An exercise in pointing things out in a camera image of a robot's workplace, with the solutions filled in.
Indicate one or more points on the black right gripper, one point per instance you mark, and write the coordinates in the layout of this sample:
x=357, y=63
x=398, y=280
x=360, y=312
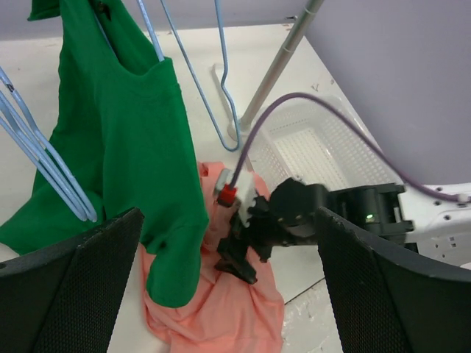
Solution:
x=262, y=234

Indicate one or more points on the blue hanger of green shirt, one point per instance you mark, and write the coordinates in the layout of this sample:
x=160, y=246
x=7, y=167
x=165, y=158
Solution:
x=147, y=29

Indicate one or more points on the green t shirt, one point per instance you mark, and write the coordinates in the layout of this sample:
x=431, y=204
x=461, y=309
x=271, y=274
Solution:
x=123, y=131

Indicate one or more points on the clear plastic tray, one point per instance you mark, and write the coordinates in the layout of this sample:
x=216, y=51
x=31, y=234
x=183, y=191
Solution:
x=302, y=140

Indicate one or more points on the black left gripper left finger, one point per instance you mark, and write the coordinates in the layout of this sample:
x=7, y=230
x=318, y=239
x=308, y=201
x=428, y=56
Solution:
x=66, y=297

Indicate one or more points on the pink t shirt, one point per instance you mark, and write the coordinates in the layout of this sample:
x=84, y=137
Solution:
x=225, y=314

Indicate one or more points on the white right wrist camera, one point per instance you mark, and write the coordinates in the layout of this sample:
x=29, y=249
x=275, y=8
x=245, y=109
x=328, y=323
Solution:
x=242, y=195

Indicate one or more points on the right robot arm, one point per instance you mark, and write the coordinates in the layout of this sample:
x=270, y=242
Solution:
x=287, y=218

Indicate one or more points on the white metal clothes rack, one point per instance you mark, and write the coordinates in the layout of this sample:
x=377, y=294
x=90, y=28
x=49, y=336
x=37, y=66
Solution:
x=239, y=127

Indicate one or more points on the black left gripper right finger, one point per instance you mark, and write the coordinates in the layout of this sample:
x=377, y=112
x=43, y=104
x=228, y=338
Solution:
x=386, y=298

